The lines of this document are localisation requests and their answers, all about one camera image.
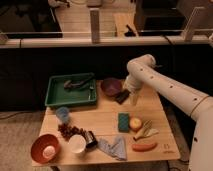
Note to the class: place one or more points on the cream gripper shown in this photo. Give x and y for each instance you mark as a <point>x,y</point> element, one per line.
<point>134,98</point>

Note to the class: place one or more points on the black eraser block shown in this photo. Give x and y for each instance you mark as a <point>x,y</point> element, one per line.
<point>121,97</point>

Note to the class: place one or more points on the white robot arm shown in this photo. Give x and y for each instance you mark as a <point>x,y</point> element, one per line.
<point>194,103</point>

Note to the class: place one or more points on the blue plastic cup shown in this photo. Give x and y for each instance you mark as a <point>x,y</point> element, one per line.
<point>62,114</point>

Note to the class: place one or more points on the green sponge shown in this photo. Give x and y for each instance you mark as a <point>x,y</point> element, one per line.
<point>123,122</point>

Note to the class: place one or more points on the purple bowl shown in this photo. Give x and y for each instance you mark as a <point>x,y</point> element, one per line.
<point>111,86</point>

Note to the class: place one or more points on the orange carrot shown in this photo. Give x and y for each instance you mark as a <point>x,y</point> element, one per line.
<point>144,147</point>

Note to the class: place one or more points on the blue grey cloth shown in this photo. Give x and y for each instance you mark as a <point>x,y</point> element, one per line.
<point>116,150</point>

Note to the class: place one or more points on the green plastic tray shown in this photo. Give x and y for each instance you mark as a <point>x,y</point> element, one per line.
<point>57,95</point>

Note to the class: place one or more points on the black metal can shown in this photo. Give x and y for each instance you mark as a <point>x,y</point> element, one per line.
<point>91,141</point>

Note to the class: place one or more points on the black stapler on desk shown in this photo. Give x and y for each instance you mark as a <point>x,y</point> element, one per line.
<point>130,32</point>

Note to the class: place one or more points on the grey tool in tray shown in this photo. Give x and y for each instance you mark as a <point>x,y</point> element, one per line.
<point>70,85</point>

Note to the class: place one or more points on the bunch of dark grapes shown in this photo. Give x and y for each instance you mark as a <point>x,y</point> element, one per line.
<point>68,131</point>

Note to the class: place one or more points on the black monitor box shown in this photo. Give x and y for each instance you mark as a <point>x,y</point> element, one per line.
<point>158,15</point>

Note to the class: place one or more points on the red bowl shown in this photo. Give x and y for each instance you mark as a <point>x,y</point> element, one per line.
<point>40,144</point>

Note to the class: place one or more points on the white egg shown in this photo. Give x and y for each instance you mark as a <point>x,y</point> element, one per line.
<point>49,152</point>

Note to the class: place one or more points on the white metal rail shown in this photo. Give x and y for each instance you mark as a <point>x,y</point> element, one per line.
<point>104,41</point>

